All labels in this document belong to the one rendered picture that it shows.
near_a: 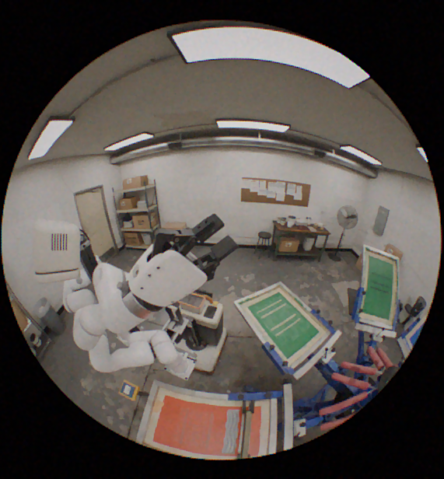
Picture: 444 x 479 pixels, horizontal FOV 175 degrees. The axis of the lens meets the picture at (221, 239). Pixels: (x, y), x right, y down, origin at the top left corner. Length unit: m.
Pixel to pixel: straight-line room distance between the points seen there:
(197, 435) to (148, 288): 1.05
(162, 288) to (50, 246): 0.30
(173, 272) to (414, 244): 4.53
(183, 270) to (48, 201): 3.58
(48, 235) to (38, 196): 3.24
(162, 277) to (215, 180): 3.43
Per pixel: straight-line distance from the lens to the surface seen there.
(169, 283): 0.21
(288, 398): 1.08
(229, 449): 1.16
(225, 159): 3.55
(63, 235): 0.42
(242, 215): 3.70
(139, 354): 0.65
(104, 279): 0.32
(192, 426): 1.13
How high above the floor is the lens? 2.05
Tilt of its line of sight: 27 degrees down
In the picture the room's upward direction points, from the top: straight up
